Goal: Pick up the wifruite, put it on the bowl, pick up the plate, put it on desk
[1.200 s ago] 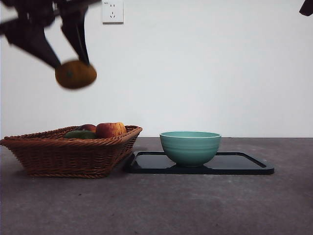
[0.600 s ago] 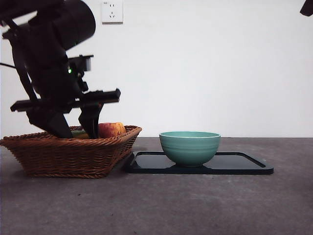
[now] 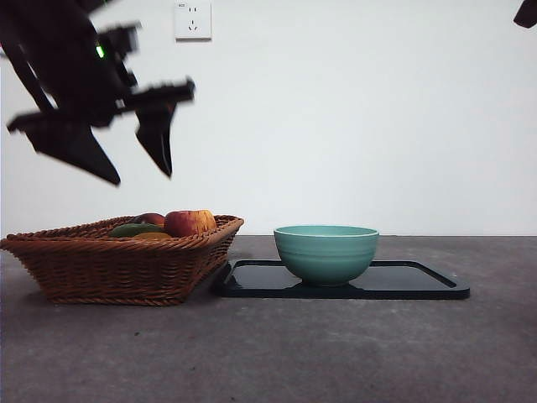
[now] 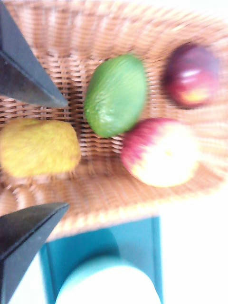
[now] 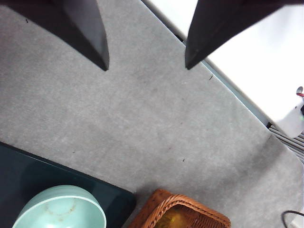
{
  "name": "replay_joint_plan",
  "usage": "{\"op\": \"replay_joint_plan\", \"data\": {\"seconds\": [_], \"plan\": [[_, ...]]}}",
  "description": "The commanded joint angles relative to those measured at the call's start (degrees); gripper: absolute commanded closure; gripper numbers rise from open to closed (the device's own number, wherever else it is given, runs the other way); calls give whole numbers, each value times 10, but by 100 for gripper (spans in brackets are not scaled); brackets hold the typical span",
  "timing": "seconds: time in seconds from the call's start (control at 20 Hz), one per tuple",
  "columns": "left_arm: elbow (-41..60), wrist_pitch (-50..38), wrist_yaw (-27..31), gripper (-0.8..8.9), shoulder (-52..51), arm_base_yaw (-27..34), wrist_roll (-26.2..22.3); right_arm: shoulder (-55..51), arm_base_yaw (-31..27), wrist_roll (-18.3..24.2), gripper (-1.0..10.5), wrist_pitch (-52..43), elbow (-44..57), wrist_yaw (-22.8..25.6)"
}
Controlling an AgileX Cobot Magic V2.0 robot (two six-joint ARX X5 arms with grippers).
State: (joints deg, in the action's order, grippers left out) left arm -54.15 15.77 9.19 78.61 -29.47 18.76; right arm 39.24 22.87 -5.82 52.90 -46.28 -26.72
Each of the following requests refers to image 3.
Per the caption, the teal ceramic bowl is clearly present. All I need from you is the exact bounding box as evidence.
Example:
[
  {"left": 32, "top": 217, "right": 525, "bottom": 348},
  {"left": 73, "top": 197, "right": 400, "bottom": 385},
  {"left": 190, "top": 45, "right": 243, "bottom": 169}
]
[{"left": 273, "top": 225, "right": 380, "bottom": 288}]

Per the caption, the dark red fruit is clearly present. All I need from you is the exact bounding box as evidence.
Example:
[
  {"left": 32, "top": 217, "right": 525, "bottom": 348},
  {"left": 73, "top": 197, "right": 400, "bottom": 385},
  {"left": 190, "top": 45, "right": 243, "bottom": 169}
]
[{"left": 133, "top": 212, "right": 166, "bottom": 228}]

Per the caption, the red and yellow apple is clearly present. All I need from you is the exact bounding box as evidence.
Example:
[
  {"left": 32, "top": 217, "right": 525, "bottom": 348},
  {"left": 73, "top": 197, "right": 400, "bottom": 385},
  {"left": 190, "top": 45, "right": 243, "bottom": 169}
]
[{"left": 163, "top": 209, "right": 217, "bottom": 238}]

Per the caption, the green fruit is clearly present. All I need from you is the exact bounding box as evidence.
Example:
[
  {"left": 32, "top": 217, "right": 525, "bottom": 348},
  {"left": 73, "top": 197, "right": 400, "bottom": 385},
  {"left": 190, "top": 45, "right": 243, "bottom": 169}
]
[{"left": 109, "top": 222, "right": 166, "bottom": 239}]

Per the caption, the brown wicker basket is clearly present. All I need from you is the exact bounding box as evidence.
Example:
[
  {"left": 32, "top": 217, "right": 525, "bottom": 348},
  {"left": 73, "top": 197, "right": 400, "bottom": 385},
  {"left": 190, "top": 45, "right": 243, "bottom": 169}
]
[{"left": 0, "top": 214, "right": 245, "bottom": 306}]

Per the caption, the black rectangular tray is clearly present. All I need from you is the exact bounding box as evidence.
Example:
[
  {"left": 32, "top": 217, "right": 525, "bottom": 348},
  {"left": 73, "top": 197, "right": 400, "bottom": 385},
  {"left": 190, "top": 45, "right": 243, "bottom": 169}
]
[{"left": 213, "top": 259, "right": 471, "bottom": 301}]

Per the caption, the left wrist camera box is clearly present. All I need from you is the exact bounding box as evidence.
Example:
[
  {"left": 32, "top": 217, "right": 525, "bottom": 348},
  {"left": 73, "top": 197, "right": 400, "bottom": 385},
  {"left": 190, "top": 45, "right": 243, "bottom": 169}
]
[{"left": 96, "top": 24, "right": 143, "bottom": 64}]

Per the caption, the white wall socket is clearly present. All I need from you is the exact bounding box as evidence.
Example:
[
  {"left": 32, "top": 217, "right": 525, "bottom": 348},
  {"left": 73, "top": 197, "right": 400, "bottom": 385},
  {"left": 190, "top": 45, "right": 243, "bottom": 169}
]
[{"left": 175, "top": 1, "right": 213, "bottom": 42}]

